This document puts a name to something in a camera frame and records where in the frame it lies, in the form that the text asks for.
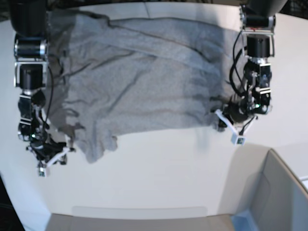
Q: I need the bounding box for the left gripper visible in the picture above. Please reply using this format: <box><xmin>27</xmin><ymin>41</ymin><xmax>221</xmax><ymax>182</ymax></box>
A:
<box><xmin>210</xmin><ymin>102</ymin><xmax>259</xmax><ymax>135</ymax></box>

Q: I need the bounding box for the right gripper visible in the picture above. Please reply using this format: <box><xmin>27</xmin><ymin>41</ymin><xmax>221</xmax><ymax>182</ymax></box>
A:
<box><xmin>26</xmin><ymin>140</ymin><xmax>76</xmax><ymax>168</ymax></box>

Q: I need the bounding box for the grey t-shirt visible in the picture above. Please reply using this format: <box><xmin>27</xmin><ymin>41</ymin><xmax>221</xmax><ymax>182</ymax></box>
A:
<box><xmin>49</xmin><ymin>10</ymin><xmax>237</xmax><ymax>163</ymax></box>

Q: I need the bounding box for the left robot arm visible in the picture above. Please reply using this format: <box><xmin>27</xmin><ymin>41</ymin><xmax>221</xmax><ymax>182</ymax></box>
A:
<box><xmin>215</xmin><ymin>0</ymin><xmax>286</xmax><ymax>144</ymax></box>

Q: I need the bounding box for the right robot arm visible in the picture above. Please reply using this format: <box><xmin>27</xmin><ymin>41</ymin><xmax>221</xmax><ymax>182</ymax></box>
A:
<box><xmin>8</xmin><ymin>0</ymin><xmax>74</xmax><ymax>176</ymax></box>

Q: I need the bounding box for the grey cardboard box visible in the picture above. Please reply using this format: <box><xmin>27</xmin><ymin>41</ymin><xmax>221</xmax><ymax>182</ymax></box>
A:
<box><xmin>46</xmin><ymin>144</ymin><xmax>308</xmax><ymax>231</ymax></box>

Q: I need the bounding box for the blue item in box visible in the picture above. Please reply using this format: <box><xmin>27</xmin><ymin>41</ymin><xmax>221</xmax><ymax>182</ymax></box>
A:
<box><xmin>231</xmin><ymin>209</ymin><xmax>258</xmax><ymax>231</ymax></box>

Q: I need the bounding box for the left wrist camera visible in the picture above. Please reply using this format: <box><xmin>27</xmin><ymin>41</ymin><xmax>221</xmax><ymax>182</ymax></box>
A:
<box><xmin>231</xmin><ymin>133</ymin><xmax>246</xmax><ymax>146</ymax></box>

